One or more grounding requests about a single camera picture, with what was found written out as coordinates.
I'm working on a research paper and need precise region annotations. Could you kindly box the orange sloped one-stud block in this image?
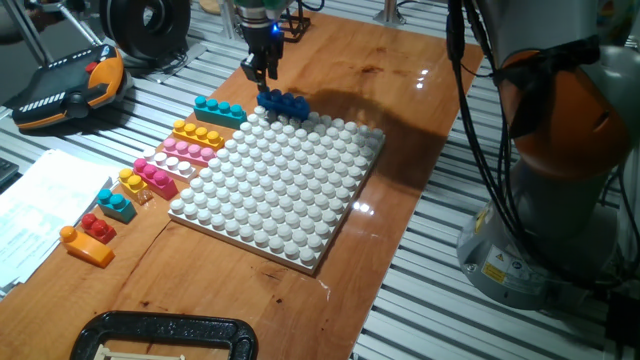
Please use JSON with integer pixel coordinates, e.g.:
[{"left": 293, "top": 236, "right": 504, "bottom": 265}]
[{"left": 59, "top": 225, "right": 116, "bottom": 269}]

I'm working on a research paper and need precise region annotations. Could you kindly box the teal four-stud block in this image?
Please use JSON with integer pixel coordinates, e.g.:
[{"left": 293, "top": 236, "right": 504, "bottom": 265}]
[{"left": 193, "top": 95, "right": 247, "bottom": 130}]

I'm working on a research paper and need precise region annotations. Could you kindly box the white flat four-stud block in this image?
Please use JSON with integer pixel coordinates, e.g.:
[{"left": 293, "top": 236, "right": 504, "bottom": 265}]
[{"left": 141, "top": 146, "right": 199, "bottom": 184}]

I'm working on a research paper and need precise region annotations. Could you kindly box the pink flat four-stud block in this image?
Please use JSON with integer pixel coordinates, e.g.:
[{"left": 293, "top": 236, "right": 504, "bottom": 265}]
[{"left": 162, "top": 137, "right": 219, "bottom": 168}]

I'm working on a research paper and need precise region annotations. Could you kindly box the black wire frame stand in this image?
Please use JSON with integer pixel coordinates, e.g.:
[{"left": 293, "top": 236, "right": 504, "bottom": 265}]
[{"left": 279, "top": 0, "right": 312, "bottom": 44}]

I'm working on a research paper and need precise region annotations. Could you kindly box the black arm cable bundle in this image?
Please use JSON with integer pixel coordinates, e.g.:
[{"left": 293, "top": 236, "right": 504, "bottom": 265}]
[{"left": 447, "top": 0, "right": 566, "bottom": 281}]

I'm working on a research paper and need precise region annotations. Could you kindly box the white studded baseplate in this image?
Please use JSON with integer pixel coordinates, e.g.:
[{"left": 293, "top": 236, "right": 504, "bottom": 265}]
[{"left": 167, "top": 104, "right": 386, "bottom": 276}]

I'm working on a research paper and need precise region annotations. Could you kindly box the red two-stud block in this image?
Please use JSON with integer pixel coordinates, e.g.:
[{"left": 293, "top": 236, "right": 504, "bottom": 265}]
[{"left": 80, "top": 213, "right": 118, "bottom": 245}]

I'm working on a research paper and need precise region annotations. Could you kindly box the orange black teach pendant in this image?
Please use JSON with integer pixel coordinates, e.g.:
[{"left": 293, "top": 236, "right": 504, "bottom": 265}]
[{"left": 10, "top": 43, "right": 132, "bottom": 132}]

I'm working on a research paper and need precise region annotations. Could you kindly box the teal two-stud block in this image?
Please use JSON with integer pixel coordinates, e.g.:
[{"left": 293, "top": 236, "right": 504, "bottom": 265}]
[{"left": 96, "top": 188, "right": 138, "bottom": 225}]

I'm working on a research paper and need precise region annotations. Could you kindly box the magenta three-stud block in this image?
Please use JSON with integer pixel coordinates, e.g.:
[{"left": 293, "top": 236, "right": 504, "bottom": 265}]
[{"left": 132, "top": 157, "right": 180, "bottom": 201}]

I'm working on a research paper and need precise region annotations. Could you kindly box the stack of white papers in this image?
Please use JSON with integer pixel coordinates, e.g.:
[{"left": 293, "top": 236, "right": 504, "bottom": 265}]
[{"left": 0, "top": 148, "right": 114, "bottom": 296}]

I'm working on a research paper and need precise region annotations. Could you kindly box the black metal C-clamp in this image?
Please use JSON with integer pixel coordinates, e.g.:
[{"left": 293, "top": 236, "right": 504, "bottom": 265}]
[{"left": 68, "top": 310, "right": 259, "bottom": 360}]

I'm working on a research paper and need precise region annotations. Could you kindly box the yellow flat four-stud block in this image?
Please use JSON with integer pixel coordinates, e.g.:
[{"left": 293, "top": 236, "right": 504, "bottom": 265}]
[{"left": 171, "top": 119, "right": 226, "bottom": 151}]

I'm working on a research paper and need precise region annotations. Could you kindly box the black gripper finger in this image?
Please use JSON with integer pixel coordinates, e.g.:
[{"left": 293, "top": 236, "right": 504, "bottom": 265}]
[
  {"left": 264, "top": 49, "right": 281, "bottom": 82},
  {"left": 240, "top": 52, "right": 266, "bottom": 94}
]

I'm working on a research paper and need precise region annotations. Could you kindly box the green gripper mount adapter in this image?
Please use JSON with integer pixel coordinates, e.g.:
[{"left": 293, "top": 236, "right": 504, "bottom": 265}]
[{"left": 234, "top": 0, "right": 292, "bottom": 11}]

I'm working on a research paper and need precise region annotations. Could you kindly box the yellow two-stud block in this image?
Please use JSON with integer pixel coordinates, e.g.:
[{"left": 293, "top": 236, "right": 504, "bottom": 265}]
[{"left": 117, "top": 167, "right": 154, "bottom": 205}]

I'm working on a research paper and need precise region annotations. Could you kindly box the blue four-stud block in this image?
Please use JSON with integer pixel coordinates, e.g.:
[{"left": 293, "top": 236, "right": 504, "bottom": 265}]
[{"left": 256, "top": 88, "right": 311, "bottom": 122}]

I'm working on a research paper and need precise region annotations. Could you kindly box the varnished wooden board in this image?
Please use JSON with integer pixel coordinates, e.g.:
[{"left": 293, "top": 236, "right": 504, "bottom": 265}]
[{"left": 0, "top": 9, "right": 485, "bottom": 360}]

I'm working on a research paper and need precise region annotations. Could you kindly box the metal post foot bracket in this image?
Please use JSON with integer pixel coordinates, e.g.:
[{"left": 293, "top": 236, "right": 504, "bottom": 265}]
[{"left": 372, "top": 0, "right": 407, "bottom": 27}]

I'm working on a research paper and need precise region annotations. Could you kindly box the black filament spool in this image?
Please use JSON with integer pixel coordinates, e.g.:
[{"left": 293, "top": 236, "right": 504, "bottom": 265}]
[{"left": 98, "top": 0, "right": 192, "bottom": 61}]

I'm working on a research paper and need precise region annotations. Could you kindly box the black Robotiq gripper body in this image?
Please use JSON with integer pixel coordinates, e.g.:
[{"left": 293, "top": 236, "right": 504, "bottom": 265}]
[{"left": 238, "top": 4, "right": 285, "bottom": 60}]

